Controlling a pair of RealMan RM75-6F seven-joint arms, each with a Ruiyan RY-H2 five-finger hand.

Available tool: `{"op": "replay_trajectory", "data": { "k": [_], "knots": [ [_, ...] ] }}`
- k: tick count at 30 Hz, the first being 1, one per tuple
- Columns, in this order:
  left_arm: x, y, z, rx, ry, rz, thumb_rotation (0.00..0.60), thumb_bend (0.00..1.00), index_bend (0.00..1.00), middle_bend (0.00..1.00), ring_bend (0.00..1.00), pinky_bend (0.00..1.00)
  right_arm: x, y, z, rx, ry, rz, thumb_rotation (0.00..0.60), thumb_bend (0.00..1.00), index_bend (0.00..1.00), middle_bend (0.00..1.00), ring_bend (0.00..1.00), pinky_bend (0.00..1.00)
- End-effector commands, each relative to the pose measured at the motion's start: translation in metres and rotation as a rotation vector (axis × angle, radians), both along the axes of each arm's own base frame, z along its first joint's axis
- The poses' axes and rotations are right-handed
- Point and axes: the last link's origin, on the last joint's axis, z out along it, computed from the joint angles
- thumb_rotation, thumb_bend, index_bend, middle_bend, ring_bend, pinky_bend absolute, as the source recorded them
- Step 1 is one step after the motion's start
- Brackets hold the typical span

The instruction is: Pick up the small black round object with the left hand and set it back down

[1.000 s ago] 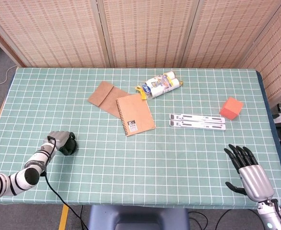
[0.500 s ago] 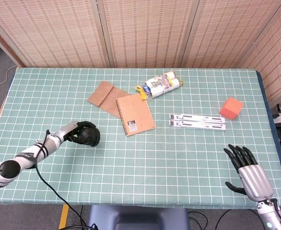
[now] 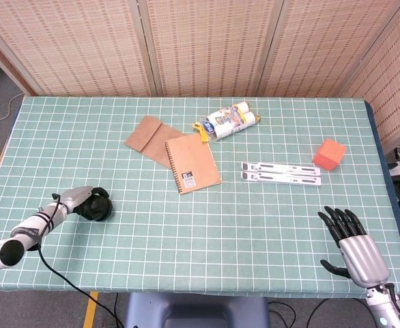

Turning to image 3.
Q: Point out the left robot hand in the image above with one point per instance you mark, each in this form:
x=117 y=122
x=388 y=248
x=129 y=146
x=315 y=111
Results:
x=75 y=196

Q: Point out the pack of white rolls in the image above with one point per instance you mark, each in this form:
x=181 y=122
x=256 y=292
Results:
x=227 y=119

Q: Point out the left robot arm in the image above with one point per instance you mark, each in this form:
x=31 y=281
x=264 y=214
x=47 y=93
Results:
x=26 y=232

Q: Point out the white folding laptop stand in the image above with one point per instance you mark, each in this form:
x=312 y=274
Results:
x=282 y=174

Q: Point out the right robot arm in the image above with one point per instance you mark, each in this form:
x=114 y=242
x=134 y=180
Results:
x=384 y=307

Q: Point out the bamboo folding screen panel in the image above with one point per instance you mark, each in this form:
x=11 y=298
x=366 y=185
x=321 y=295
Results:
x=394 y=85
x=5 y=61
x=210 y=48
x=84 y=48
x=323 y=48

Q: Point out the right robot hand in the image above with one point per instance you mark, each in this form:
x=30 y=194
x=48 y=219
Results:
x=360 y=253

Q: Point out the green checked tablecloth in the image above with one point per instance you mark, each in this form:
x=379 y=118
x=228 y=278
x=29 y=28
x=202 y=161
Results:
x=200 y=239

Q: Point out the brown paper envelope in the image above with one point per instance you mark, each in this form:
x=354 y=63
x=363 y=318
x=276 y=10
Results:
x=145 y=135

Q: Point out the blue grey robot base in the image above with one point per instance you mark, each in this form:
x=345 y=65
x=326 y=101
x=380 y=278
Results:
x=196 y=311

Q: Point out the orange cube box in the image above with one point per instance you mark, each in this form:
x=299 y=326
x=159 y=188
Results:
x=329 y=155

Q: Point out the black dice cup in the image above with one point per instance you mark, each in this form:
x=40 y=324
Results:
x=101 y=206

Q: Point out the kraft spiral notebook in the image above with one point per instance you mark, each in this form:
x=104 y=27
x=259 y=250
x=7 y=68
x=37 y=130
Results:
x=195 y=160

